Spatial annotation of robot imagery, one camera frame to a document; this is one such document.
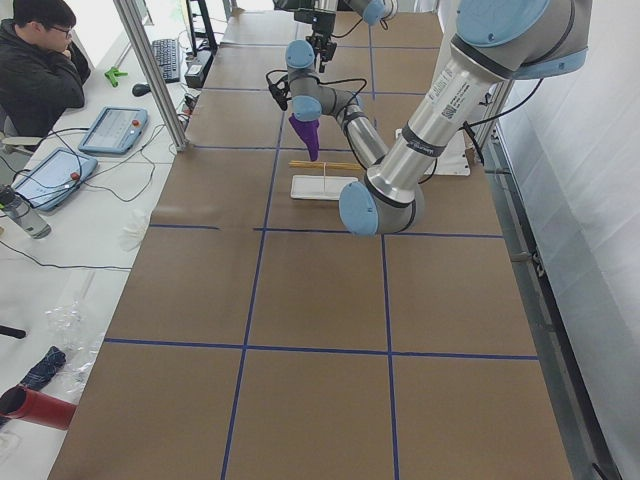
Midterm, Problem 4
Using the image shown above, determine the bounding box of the clear water bottle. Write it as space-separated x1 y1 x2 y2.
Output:
0 185 51 239

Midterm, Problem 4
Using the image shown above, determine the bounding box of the aluminium frame post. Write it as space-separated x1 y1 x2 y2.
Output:
113 0 188 152

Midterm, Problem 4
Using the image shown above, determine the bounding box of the dark blue folded umbrella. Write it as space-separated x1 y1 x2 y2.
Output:
21 346 66 391

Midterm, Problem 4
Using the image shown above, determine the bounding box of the blue teach pendant far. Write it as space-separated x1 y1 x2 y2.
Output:
78 106 148 155

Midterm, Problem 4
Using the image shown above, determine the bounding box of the white rack base tray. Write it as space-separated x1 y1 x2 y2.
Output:
290 175 357 201

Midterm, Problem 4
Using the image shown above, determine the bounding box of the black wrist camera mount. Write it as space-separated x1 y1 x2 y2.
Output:
265 70 291 111

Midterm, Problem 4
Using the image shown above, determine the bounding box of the blue teach pendant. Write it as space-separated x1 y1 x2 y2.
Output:
13 148 98 212
78 106 148 155

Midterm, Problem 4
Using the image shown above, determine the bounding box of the blue teach pendant near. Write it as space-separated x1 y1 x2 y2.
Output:
13 148 98 212

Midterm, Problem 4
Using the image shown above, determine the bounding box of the seated person in black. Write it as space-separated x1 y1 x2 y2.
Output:
1 0 91 137

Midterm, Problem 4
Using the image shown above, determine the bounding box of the green clamp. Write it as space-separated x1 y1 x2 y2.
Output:
104 66 128 88

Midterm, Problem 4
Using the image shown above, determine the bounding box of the clear plastic wrap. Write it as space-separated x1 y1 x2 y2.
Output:
45 272 104 404

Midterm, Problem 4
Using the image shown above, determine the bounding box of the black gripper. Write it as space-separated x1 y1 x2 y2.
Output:
294 8 337 71

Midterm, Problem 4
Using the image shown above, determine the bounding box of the black keyboard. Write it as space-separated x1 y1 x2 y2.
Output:
151 39 181 83

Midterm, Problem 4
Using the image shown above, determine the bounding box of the red cylinder tube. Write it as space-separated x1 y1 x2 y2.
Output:
1 385 76 430

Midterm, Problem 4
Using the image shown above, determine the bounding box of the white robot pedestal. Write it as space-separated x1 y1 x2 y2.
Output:
425 132 470 176

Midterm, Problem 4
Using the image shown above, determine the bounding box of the purple microfiber towel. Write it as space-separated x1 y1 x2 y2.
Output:
289 114 320 162

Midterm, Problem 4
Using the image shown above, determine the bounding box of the black computer mouse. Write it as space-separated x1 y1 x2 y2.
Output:
131 83 151 97

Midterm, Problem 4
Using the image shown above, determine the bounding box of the black power strip box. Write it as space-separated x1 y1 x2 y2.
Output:
184 50 214 89

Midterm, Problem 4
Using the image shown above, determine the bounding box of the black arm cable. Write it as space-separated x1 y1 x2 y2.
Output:
265 69 546 186

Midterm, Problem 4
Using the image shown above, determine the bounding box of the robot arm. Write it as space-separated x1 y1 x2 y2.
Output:
273 0 398 73
281 1 592 236

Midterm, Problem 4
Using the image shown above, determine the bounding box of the white crumpled tissue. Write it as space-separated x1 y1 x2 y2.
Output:
119 210 150 251

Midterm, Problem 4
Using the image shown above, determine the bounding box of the wooden rack rod upper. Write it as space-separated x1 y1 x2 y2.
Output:
288 160 363 171

